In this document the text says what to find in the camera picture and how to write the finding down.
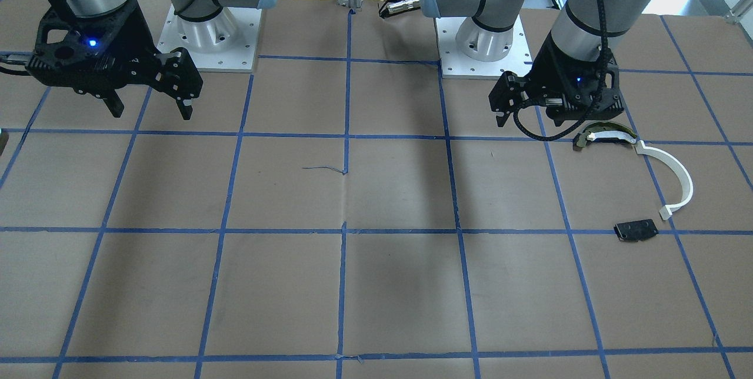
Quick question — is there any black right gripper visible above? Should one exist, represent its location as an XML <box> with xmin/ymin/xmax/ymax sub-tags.
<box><xmin>26</xmin><ymin>0</ymin><xmax>204</xmax><ymax>121</ymax></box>

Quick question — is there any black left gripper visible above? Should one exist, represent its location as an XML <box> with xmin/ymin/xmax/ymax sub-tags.
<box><xmin>489</xmin><ymin>35</ymin><xmax>624</xmax><ymax>128</ymax></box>

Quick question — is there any small black flat plate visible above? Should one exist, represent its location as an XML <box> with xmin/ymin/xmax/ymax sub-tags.
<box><xmin>613</xmin><ymin>218</ymin><xmax>659</xmax><ymax>242</ymax></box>

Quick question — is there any white curved plastic bracket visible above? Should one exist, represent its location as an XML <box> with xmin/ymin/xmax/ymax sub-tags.
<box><xmin>635</xmin><ymin>139</ymin><xmax>695</xmax><ymax>221</ymax></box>

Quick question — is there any olive curved brake shoe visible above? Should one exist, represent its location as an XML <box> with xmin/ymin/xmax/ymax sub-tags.
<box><xmin>572</xmin><ymin>121</ymin><xmax>638</xmax><ymax>151</ymax></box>

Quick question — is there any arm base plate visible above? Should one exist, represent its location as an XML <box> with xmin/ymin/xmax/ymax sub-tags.
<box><xmin>158</xmin><ymin>7</ymin><xmax>265</xmax><ymax>74</ymax></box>
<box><xmin>435</xmin><ymin>17</ymin><xmax>533</xmax><ymax>79</ymax></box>

